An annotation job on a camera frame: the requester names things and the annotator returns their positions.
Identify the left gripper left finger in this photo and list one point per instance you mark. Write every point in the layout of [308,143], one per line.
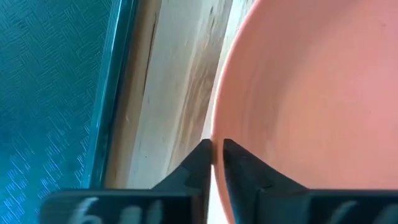
[196,171]

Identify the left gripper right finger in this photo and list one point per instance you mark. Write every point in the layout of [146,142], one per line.
[245,174]

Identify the orange round plate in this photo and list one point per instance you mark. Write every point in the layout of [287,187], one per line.
[311,99]

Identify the dark green tray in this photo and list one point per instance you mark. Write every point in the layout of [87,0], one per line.
[49,93]

